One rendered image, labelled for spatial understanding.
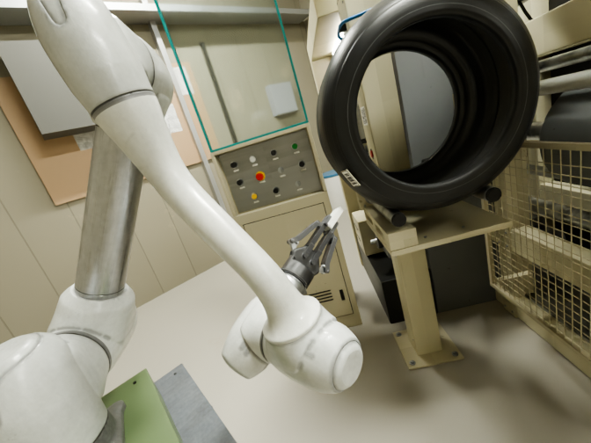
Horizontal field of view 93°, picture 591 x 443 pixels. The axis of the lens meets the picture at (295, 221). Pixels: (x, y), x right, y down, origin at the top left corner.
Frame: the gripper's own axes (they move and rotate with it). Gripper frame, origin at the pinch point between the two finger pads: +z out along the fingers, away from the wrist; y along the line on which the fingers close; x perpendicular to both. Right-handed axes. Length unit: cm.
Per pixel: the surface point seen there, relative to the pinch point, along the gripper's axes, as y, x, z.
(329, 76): -25.7, 8.0, 27.3
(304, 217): 12, -75, 39
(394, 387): 91, -54, -8
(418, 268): 60, -33, 35
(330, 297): 59, -92, 20
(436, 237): 31.7, 1.6, 21.0
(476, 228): 37.7, 8.8, 28.5
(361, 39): -25.5, 17.5, 32.8
